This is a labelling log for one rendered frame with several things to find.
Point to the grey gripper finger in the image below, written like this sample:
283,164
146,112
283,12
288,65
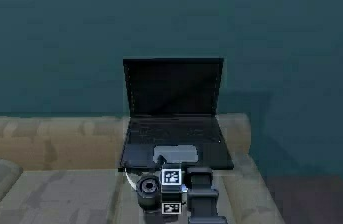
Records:
129,178

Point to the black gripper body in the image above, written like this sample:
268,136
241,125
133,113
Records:
148,191

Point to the black laptop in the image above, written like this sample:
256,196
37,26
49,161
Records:
174,133

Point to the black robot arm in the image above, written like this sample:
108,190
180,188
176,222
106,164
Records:
203,196

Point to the beige patterned sofa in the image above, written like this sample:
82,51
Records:
52,186

